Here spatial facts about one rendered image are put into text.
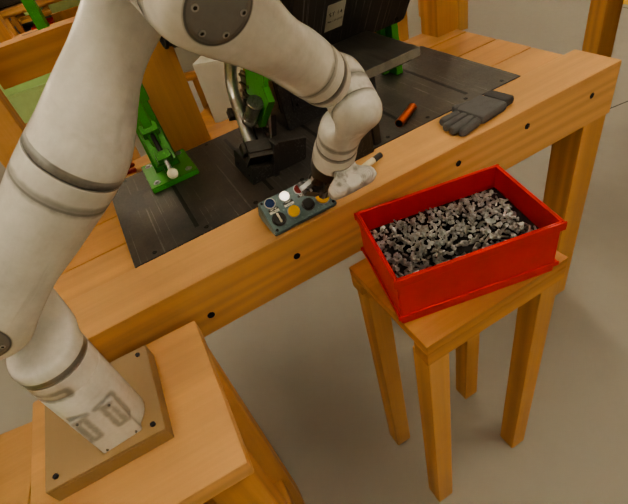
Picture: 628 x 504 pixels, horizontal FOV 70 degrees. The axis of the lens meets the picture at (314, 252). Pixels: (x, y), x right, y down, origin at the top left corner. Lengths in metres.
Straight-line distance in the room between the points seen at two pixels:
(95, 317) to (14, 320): 0.42
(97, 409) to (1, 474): 0.35
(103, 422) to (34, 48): 0.99
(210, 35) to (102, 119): 0.12
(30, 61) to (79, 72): 0.99
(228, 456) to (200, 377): 0.16
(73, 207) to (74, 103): 0.09
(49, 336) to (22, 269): 0.17
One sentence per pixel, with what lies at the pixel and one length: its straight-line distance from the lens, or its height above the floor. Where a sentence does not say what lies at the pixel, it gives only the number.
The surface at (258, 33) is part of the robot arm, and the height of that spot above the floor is 1.37.
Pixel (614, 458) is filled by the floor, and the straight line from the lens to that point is 1.68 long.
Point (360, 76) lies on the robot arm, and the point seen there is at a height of 1.24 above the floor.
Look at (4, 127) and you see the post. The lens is 1.39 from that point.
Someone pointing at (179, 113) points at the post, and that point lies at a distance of 1.41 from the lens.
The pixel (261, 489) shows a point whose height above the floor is 0.74.
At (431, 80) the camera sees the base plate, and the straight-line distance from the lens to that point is 1.43.
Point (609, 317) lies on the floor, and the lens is 1.96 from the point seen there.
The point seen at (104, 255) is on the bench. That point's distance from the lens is 1.16.
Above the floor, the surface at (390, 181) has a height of 0.90.
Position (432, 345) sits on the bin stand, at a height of 0.80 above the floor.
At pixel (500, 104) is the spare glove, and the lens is 1.22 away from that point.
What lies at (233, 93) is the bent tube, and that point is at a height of 1.07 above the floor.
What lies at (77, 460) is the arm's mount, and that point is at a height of 0.89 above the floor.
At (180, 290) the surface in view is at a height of 0.90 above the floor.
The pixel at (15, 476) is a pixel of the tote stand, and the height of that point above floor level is 0.79.
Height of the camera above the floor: 1.48
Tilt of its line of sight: 42 degrees down
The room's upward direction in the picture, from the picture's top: 17 degrees counter-clockwise
